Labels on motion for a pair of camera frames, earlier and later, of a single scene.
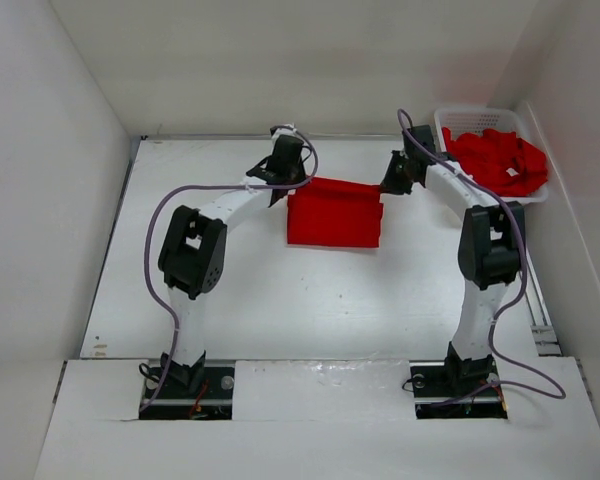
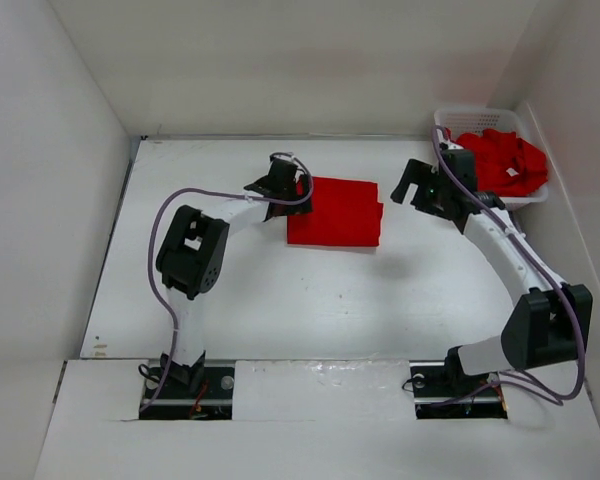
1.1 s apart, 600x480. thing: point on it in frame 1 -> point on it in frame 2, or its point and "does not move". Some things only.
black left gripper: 301,175 -> 301,183
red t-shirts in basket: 506,164 does not move
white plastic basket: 474,120 does not move
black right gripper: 390,184 -> 420,173
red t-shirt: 335,213 does not move
